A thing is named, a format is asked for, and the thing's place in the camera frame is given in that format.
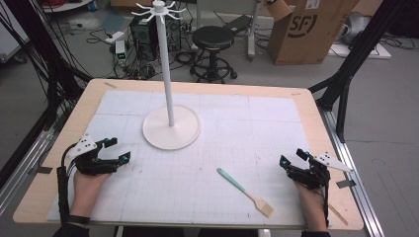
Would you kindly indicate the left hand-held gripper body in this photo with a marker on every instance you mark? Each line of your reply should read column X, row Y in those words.
column 86, row 164

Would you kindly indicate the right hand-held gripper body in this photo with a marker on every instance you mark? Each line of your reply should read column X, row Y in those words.
column 311, row 176

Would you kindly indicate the white hook stand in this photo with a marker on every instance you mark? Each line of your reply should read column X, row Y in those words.
column 171, row 133

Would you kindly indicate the person's left hand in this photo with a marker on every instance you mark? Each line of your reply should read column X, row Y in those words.
column 85, row 191

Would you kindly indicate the person's right hand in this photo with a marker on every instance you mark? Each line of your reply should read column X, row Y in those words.
column 311, row 207

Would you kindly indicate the black tape piece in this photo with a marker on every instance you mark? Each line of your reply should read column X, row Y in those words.
column 346, row 183
column 44, row 170

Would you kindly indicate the beige tape strip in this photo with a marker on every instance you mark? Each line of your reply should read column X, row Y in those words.
column 338, row 215

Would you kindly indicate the black wristband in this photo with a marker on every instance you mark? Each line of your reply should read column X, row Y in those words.
column 78, row 219

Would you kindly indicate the person's right dark sleeve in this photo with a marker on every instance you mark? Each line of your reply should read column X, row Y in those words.
column 316, row 234

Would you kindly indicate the person's dark sleeve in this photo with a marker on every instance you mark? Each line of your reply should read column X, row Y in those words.
column 316, row 234
column 72, row 231

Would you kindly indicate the white grid mat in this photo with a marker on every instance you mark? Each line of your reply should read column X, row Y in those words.
column 230, row 131

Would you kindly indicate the person's left dark sleeve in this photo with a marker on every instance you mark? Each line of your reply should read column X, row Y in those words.
column 72, row 231

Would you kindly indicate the white device with green display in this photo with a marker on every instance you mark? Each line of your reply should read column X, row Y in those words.
column 120, row 51

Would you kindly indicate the white power strip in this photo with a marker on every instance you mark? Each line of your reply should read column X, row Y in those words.
column 114, row 37

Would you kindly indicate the brown cardboard box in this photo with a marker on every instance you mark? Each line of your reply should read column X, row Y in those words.
column 306, row 42

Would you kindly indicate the black computer tower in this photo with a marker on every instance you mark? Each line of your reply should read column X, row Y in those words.
column 143, row 36

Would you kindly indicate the white flat board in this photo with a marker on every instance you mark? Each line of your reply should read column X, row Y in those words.
column 359, row 52

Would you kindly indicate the white metal stand leg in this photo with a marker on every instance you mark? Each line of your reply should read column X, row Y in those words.
column 254, row 29

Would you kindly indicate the black round stool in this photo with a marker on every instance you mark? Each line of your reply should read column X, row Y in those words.
column 212, row 38

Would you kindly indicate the aluminium rail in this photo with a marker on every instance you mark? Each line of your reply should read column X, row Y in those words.
column 23, row 168
column 355, row 184

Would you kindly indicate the black metal frame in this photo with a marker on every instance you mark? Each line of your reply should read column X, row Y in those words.
column 49, row 65
column 349, row 65

